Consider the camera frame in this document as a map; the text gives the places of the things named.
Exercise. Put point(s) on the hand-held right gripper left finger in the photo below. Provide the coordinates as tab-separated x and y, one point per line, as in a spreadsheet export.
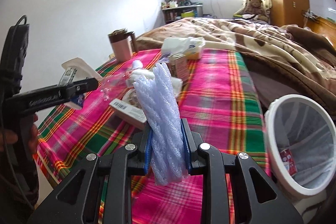
147	153

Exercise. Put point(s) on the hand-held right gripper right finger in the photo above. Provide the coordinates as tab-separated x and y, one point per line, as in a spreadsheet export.
185	148

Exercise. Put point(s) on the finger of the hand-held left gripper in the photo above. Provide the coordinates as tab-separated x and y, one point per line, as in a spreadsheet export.
77	101
81	86

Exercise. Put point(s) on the white foam net sleeve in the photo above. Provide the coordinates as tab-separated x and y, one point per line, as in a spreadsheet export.
160	119

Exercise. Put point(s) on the clear plastic bottle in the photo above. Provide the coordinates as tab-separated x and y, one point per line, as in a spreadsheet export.
118	82

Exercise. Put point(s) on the white box with barcode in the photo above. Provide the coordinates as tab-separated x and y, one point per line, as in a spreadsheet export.
128	109

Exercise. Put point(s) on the white round trash bin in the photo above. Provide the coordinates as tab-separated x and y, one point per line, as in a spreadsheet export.
273	134

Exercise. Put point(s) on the person's left hand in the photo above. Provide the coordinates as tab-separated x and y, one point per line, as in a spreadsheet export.
33	132

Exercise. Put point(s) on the round printed container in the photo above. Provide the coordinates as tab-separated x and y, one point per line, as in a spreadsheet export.
131	99

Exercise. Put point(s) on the pink plaid tablecloth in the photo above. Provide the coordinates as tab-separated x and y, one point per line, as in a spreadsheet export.
218	98

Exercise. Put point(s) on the pink mug with lid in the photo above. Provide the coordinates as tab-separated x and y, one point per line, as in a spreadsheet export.
122	43

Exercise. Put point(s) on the folded white tissue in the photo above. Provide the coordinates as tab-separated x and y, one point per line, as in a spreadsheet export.
178	86

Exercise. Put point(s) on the small cardboard box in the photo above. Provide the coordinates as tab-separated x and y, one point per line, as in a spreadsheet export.
179	67

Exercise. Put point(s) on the white tissue pack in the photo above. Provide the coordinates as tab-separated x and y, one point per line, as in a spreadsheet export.
183	45

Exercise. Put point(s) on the red printed wrapper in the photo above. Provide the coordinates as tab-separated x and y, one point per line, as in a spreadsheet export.
288	162

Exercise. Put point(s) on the brown patterned blanket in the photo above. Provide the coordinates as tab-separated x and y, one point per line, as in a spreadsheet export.
262	40

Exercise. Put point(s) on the brown teddy bear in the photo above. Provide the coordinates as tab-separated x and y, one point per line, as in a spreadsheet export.
256	7

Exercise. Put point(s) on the wooden headboard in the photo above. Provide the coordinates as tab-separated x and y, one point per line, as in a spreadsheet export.
324	27

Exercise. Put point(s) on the cluttered wall shelf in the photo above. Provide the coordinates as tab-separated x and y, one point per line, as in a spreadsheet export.
181	12

